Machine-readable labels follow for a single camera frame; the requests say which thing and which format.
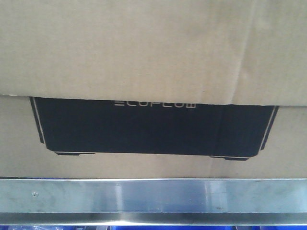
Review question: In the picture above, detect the metal shelf rail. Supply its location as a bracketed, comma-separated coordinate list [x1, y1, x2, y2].
[0, 178, 307, 226]

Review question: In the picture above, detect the brown EcoFlow cardboard box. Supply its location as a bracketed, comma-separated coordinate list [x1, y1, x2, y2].
[0, 0, 307, 179]

